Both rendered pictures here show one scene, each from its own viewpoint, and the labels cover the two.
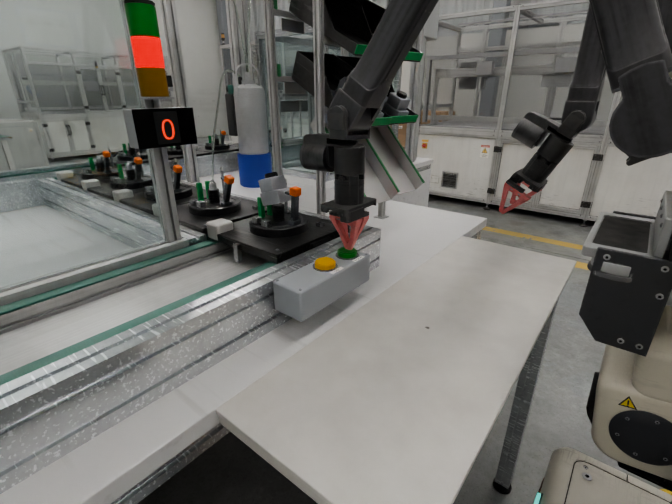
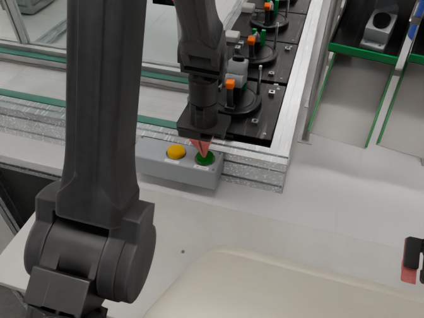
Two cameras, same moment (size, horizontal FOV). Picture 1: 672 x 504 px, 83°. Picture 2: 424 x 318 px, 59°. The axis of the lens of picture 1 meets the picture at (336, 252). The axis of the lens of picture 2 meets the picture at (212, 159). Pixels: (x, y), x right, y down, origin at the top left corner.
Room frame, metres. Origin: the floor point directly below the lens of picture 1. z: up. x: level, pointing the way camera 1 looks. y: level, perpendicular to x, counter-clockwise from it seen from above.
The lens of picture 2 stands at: (0.50, -0.60, 1.56)
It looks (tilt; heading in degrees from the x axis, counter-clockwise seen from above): 44 degrees down; 68
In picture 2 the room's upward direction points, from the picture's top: straight up
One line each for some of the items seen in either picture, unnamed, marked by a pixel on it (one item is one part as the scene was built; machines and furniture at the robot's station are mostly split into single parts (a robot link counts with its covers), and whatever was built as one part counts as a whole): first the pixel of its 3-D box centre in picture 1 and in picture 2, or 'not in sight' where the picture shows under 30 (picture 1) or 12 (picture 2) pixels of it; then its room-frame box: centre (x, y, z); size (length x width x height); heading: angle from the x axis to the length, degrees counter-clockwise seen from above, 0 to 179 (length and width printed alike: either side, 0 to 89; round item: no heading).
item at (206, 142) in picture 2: (345, 229); (199, 139); (0.70, -0.02, 1.02); 0.07 x 0.07 x 0.09; 52
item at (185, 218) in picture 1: (213, 194); (255, 44); (1.02, 0.34, 1.01); 0.24 x 0.24 x 0.13; 51
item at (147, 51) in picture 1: (147, 52); not in sight; (0.79, 0.35, 1.33); 0.05 x 0.05 x 0.05
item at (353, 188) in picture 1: (349, 192); (204, 113); (0.71, -0.03, 1.09); 0.10 x 0.07 x 0.07; 142
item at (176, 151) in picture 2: (325, 265); (176, 152); (0.66, 0.02, 0.96); 0.04 x 0.04 x 0.02
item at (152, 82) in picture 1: (153, 82); not in sight; (0.79, 0.35, 1.28); 0.05 x 0.05 x 0.05
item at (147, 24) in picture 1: (142, 21); not in sight; (0.79, 0.35, 1.38); 0.05 x 0.05 x 0.05
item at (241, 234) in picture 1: (279, 231); (234, 106); (0.86, 0.14, 0.96); 0.24 x 0.24 x 0.02; 51
